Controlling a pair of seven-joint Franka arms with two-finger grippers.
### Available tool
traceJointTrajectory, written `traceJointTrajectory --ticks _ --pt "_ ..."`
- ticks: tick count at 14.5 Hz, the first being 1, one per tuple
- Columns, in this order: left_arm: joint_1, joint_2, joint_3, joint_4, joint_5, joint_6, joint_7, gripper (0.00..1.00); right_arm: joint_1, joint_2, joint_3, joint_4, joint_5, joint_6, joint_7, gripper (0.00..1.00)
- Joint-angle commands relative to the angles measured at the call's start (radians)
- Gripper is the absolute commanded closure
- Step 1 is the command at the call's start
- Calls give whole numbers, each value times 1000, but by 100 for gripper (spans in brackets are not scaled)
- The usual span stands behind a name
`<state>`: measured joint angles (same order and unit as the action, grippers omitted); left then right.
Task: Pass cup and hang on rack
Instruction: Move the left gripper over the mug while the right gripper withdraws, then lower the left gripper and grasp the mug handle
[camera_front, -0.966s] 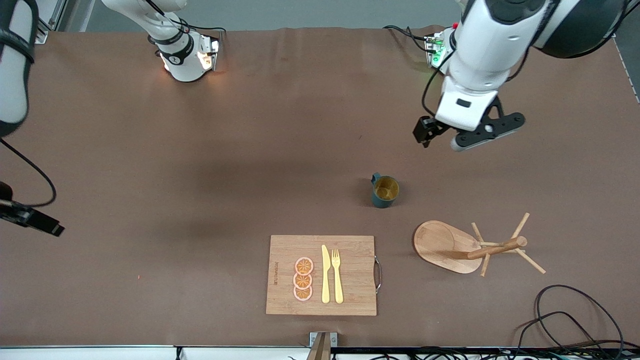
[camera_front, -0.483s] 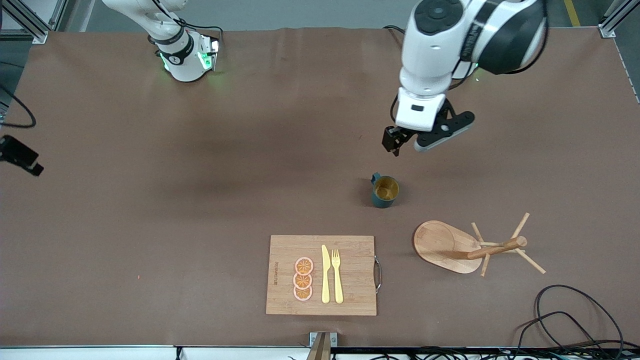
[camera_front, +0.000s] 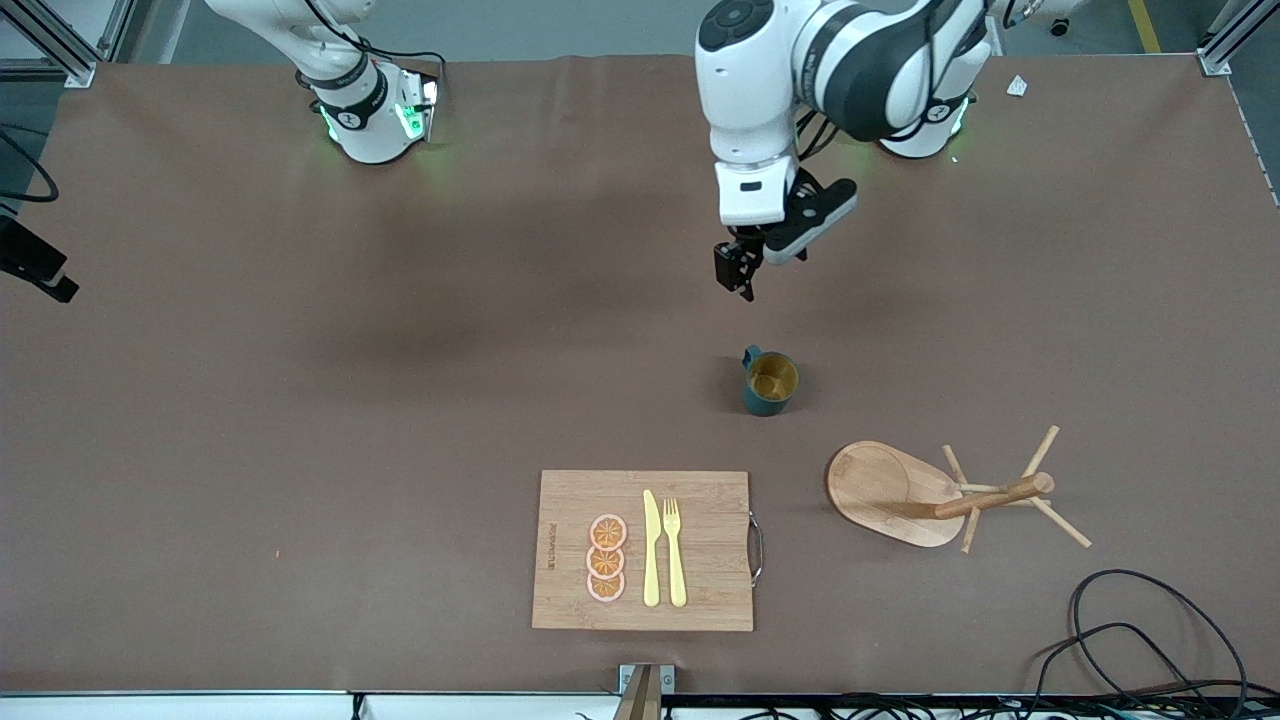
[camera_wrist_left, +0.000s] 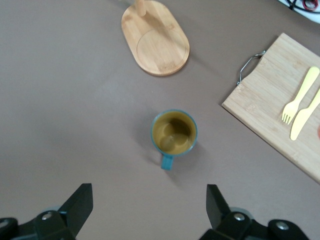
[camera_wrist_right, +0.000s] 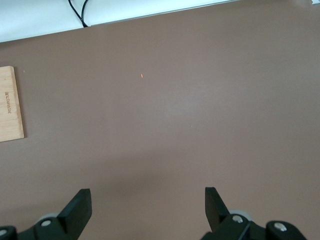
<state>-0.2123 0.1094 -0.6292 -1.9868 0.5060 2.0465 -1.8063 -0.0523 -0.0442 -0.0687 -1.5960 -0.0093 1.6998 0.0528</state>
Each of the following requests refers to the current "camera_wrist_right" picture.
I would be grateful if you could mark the wooden cutting board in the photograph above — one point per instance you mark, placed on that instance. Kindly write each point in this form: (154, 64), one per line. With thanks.
(11, 112)

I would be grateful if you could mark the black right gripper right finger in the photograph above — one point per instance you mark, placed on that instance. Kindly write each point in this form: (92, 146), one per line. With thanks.
(216, 212)

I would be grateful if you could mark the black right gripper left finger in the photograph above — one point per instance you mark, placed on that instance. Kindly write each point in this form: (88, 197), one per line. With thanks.
(77, 212)

